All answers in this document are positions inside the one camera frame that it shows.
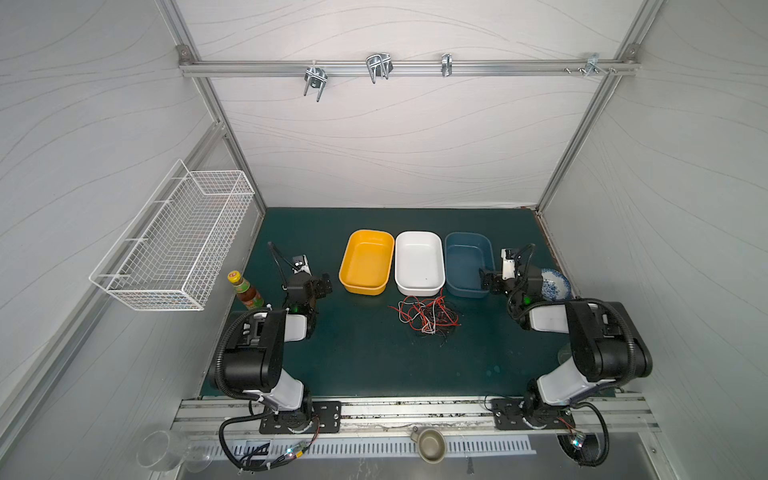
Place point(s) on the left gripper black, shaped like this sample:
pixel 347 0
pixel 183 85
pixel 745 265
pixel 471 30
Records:
pixel 321 285

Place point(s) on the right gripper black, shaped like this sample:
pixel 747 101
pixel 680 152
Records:
pixel 491 281

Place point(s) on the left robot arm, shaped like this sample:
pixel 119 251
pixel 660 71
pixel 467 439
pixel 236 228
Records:
pixel 248 361

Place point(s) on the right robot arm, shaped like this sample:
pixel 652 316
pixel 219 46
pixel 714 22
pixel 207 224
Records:
pixel 606 349

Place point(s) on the blue white ceramic bowl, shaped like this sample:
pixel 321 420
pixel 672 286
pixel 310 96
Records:
pixel 555 285

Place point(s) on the sauce bottle yellow cap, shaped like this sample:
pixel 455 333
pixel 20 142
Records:
pixel 248 295

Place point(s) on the yellow plastic tray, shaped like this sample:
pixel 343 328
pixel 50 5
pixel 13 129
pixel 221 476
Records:
pixel 366 264

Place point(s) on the blue plastic tray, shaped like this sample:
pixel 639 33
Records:
pixel 466 253

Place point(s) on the white plastic tray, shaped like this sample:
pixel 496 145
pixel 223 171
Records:
pixel 419 263

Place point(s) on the olive green cup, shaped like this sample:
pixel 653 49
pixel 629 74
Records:
pixel 430 444

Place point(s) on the left metal u-bolt clamp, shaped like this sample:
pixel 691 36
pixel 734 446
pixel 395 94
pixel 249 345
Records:
pixel 315 78

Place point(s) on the metal u-bolt clamp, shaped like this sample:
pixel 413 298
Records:
pixel 379 65
pixel 315 78

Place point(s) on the clear glass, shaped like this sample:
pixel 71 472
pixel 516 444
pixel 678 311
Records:
pixel 165 450

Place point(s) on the middle metal u-bolt clamp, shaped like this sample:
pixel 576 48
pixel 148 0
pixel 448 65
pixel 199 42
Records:
pixel 379 65

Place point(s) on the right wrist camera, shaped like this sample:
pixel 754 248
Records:
pixel 510 259

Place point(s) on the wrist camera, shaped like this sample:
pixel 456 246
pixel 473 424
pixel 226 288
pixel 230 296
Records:
pixel 510 259
pixel 300 264

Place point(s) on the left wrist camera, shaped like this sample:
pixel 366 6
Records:
pixel 300 264

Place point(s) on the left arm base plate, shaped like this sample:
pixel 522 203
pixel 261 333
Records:
pixel 311 417

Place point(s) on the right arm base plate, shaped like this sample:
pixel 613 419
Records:
pixel 518 413

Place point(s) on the white wire basket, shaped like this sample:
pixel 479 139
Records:
pixel 170 254

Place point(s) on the white vented cable duct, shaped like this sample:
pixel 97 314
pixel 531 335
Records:
pixel 331 447

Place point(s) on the right metal hook bracket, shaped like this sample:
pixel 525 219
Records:
pixel 591 67

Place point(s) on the small metal bracket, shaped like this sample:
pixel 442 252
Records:
pixel 446 65

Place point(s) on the horizontal metal rail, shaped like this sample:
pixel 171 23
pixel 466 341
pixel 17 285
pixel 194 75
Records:
pixel 401 68

